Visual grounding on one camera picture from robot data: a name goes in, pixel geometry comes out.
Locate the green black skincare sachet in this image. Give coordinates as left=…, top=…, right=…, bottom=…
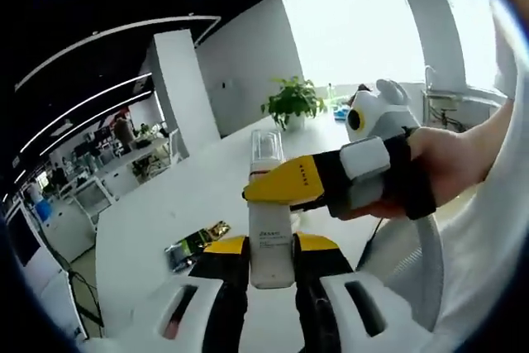
left=164, top=229, right=210, bottom=274

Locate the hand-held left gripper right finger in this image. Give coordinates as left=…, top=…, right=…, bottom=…
left=292, top=231, right=417, bottom=353

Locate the person's white shirt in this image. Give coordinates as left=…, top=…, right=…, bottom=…
left=429, top=0, right=529, bottom=353

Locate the white skincare bottle red label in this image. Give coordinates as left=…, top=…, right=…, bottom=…
left=246, top=129, right=295, bottom=290

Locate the blue bin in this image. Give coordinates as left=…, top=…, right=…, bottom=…
left=35, top=200, right=55, bottom=227

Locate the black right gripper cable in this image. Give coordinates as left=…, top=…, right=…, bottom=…
left=362, top=217, right=384, bottom=255

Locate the white mesh office chair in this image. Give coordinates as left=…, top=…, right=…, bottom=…
left=354, top=203, right=440, bottom=332

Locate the green potted plant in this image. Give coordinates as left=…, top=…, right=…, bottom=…
left=260, top=75, right=328, bottom=131

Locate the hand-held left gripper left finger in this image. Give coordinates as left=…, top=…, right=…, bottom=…
left=152, top=235, right=251, bottom=353

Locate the person's right hand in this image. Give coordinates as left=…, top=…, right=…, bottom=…
left=366, top=127, right=440, bottom=222

